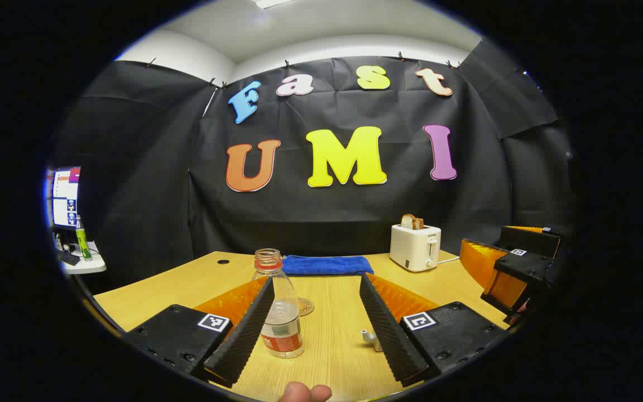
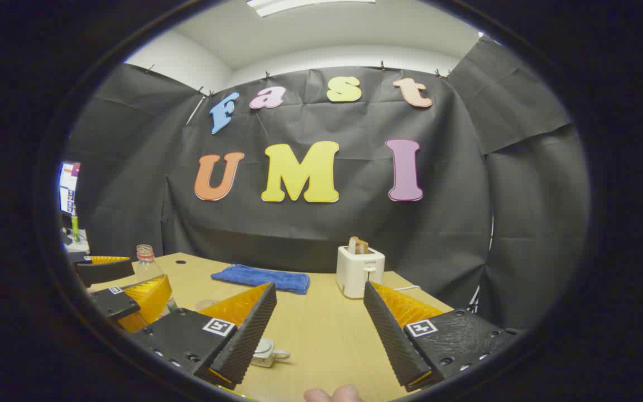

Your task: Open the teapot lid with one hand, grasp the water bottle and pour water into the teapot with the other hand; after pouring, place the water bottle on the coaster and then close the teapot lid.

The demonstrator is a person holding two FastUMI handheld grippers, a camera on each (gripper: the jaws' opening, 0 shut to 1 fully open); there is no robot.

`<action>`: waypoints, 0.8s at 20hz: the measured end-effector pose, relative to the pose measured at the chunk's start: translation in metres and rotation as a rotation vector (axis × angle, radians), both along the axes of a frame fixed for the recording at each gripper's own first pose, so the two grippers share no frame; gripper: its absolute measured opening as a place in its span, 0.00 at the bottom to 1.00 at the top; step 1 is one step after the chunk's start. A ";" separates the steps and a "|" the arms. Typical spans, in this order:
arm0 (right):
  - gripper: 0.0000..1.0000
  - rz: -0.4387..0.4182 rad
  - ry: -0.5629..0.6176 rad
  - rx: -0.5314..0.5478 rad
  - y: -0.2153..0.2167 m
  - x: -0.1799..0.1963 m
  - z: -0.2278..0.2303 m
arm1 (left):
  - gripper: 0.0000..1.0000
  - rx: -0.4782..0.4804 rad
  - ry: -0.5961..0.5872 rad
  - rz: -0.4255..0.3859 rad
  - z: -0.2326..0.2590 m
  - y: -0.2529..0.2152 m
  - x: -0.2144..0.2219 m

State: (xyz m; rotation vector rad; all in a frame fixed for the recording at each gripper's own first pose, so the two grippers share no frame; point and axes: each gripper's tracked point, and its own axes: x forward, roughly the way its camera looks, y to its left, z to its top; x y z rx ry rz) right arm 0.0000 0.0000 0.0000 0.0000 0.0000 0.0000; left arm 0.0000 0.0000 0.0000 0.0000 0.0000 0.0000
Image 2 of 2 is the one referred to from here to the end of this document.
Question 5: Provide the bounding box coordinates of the white toaster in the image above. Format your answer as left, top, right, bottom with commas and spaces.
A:
336, 246, 386, 299

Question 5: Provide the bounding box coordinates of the ceiling light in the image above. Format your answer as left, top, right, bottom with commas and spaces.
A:
246, 0, 377, 17

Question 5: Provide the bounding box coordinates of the clear plastic water bottle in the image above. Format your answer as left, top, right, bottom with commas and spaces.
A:
134, 244, 179, 313

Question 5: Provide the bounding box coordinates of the white teacup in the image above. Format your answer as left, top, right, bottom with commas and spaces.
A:
251, 337, 291, 369

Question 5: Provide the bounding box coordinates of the black backdrop cloth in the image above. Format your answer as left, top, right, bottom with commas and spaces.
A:
64, 35, 591, 331

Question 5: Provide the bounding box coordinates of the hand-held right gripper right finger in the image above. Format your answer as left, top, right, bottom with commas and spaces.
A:
363, 281, 522, 393

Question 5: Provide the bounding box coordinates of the blue towel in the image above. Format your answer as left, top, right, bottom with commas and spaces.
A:
211, 264, 311, 295

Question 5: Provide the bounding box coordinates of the computer monitor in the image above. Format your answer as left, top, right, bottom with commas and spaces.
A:
58, 161, 82, 217

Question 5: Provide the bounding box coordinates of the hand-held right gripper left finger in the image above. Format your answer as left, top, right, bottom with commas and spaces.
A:
131, 281, 278, 390

